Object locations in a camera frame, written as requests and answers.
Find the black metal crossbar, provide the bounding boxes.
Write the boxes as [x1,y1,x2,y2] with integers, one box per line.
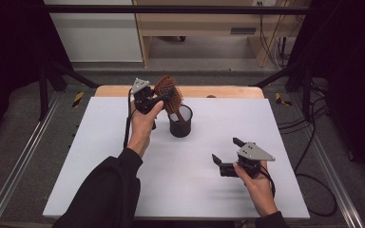
[44,4,317,15]

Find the hanging cables bundle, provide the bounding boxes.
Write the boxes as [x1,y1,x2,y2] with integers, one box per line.
[257,1,300,70]

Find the black metal stand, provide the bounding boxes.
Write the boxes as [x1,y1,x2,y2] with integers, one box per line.
[250,59,316,122]
[37,59,101,122]

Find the light wooden desk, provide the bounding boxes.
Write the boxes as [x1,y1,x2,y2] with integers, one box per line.
[131,0,312,68]

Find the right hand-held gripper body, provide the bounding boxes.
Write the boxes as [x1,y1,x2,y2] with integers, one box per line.
[219,142,276,179]

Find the aluminium rail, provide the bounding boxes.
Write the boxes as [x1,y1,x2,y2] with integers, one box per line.
[289,94,365,228]
[0,91,62,228]

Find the black floor cables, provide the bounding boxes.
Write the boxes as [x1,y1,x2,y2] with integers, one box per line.
[278,80,331,161]

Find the white board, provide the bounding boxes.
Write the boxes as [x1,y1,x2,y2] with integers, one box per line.
[42,96,311,220]

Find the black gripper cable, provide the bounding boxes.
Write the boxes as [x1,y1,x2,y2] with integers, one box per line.
[248,161,338,219]
[123,87,135,150]

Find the black curtain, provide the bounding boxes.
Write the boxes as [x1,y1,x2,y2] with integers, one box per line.
[286,0,365,193]
[0,0,74,151]

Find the wooden table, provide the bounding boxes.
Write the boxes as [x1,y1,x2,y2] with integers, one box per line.
[94,85,265,99]

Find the yellow black hazard tape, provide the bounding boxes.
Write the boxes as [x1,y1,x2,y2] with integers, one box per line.
[275,92,293,106]
[71,91,86,108]

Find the person's left hand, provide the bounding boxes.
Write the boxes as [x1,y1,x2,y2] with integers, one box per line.
[127,100,165,151]

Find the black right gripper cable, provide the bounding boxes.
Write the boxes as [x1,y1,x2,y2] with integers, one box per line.
[248,161,338,219]

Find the brown wooden paddle hairbrush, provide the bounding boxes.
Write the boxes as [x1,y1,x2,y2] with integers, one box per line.
[154,75,186,124]

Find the white cabinet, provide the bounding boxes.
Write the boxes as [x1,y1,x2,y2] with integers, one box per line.
[44,0,144,63]

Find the person's right hand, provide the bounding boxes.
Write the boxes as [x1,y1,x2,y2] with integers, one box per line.
[233,161,278,208]

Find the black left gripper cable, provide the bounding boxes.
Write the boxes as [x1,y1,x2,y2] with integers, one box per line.
[123,87,135,150]

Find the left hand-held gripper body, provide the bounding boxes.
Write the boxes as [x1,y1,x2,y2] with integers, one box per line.
[130,77,160,115]

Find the black mesh cup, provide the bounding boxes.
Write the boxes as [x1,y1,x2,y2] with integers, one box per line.
[167,104,194,139]

